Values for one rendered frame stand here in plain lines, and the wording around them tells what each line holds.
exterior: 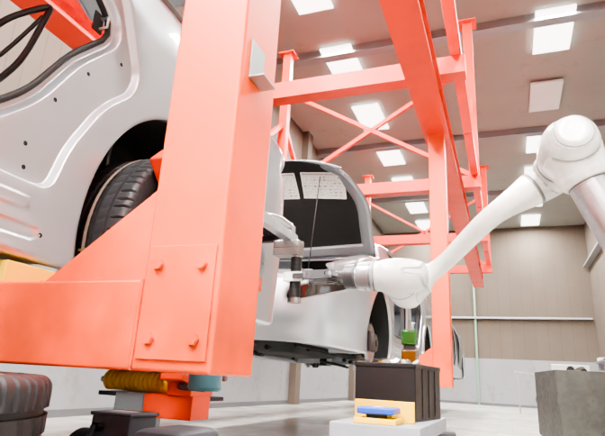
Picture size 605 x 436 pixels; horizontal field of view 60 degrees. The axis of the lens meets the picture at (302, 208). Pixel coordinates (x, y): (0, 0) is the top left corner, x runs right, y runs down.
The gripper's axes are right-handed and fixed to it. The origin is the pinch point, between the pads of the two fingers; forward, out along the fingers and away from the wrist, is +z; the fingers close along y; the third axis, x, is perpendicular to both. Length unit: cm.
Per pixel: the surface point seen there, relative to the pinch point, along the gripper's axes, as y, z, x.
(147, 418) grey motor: -47, 16, -41
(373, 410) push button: -52, -38, -36
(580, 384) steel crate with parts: 388, -122, -22
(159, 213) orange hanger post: -76, -2, -2
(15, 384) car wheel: -95, 5, -34
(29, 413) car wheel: -89, 7, -38
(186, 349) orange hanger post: -76, -11, -27
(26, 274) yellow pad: -69, 36, -12
